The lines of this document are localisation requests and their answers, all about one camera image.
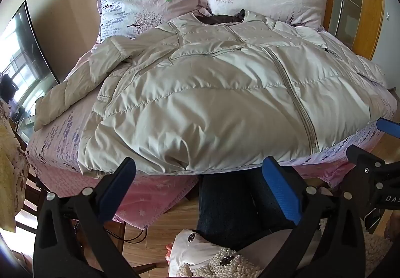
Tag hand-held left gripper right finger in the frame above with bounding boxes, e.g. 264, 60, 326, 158
259, 156, 366, 278

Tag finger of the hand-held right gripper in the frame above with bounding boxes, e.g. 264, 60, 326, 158
346, 144, 400, 193
376, 117, 400, 139

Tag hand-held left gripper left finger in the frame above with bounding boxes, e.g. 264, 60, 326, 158
33, 157, 147, 278

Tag beige puffer jacket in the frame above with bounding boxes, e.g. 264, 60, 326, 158
34, 9, 388, 179

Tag person's blue jeans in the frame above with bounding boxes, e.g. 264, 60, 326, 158
196, 169, 301, 252

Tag pink floral bedsheet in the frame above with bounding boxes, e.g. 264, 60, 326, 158
25, 26, 395, 232

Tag wooden chair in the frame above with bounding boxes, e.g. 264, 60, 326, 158
14, 167, 49, 236

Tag yellow patterned cloth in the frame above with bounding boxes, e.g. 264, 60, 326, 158
0, 100, 31, 233

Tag wooden glass door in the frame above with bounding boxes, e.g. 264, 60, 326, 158
278, 0, 386, 61

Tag flat screen television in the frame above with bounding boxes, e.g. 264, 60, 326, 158
0, 0, 61, 121

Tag black cable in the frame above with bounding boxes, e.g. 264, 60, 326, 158
73, 223, 149, 245

